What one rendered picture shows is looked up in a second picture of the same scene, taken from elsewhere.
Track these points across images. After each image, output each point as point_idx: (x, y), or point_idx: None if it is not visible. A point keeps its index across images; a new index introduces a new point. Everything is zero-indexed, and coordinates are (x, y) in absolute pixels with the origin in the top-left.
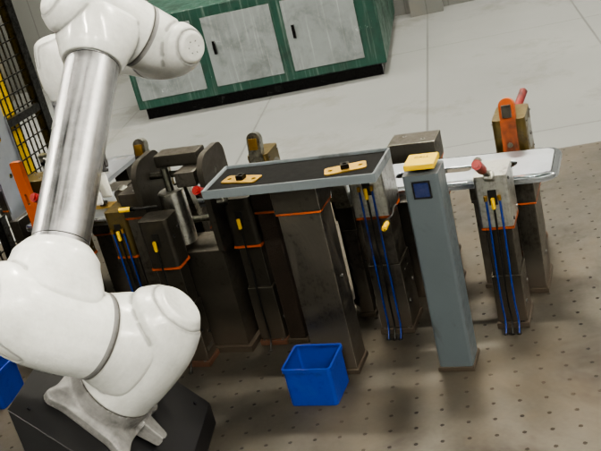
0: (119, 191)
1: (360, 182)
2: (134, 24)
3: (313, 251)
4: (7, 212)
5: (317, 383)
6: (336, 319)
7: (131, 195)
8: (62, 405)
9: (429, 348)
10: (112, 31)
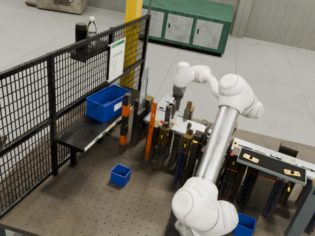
0: (190, 129)
1: (299, 183)
2: (249, 101)
3: (264, 190)
4: (135, 108)
5: (246, 232)
6: (258, 211)
7: (198, 137)
8: (180, 230)
9: (278, 226)
10: (243, 104)
